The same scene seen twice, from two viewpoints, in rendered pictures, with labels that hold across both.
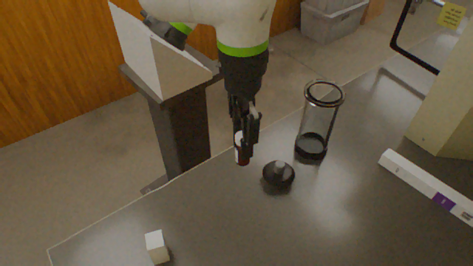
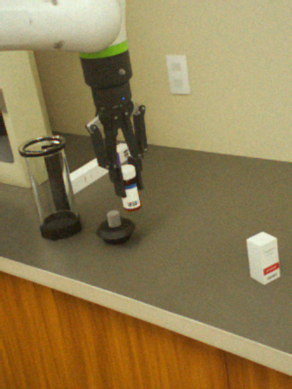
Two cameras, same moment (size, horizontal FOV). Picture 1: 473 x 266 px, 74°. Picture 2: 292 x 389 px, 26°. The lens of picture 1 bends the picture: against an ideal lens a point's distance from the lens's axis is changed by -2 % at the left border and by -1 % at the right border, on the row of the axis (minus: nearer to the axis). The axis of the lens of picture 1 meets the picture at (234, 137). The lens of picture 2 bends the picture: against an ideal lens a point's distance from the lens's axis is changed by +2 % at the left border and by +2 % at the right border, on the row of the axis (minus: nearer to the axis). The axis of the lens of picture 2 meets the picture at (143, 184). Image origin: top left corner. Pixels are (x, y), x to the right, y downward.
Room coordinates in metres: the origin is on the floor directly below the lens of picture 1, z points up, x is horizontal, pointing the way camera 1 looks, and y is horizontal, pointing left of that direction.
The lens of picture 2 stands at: (0.71, 1.15, 1.62)
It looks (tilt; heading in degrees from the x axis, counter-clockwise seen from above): 23 degrees down; 259
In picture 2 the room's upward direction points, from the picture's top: 9 degrees counter-clockwise
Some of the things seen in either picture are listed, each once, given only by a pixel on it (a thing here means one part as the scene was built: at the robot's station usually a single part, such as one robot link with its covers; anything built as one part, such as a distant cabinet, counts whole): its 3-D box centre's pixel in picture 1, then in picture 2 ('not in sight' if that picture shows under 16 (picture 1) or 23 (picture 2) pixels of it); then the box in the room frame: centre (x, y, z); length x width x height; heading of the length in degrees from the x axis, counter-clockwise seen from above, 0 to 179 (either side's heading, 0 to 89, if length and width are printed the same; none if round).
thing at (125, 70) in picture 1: (171, 71); not in sight; (1.09, 0.26, 0.92); 0.32 x 0.32 x 0.04; 42
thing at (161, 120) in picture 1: (185, 146); not in sight; (1.09, 0.26, 0.45); 0.48 x 0.48 x 0.90; 42
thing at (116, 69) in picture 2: (244, 57); (105, 67); (0.51, -0.02, 1.36); 0.12 x 0.09 x 0.06; 113
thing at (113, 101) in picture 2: (242, 89); (114, 105); (0.51, -0.02, 1.28); 0.08 x 0.07 x 0.09; 23
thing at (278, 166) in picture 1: (278, 171); (115, 225); (0.53, -0.12, 0.97); 0.09 x 0.09 x 0.07
